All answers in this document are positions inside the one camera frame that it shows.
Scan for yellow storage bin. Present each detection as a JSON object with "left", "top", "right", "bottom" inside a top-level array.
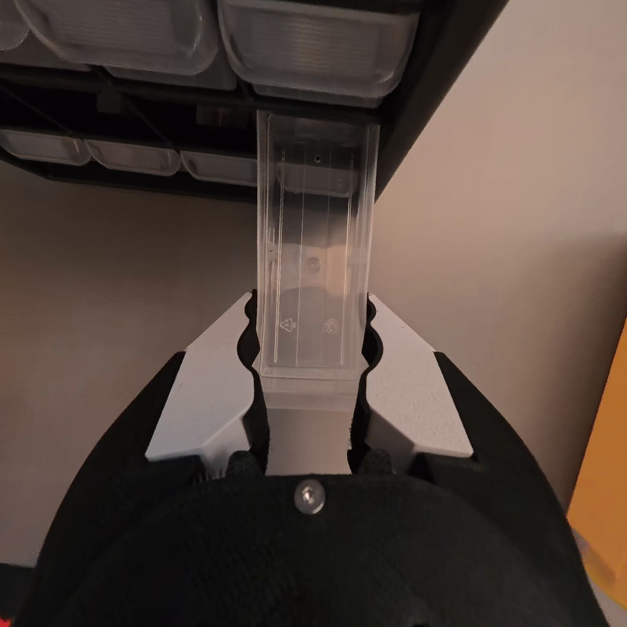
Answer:
[{"left": 566, "top": 321, "right": 627, "bottom": 586}]

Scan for black drawer cabinet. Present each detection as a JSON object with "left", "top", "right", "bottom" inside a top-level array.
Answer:
[{"left": 0, "top": 0, "right": 510, "bottom": 204}]

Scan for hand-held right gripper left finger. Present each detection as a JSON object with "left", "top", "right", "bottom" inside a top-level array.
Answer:
[{"left": 145, "top": 290, "right": 270, "bottom": 474}]

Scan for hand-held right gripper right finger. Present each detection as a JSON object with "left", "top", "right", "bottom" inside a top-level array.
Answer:
[{"left": 347, "top": 293, "right": 475, "bottom": 474}]

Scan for clear plastic drawer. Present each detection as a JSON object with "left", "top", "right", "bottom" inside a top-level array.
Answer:
[{"left": 255, "top": 110, "right": 381, "bottom": 410}]

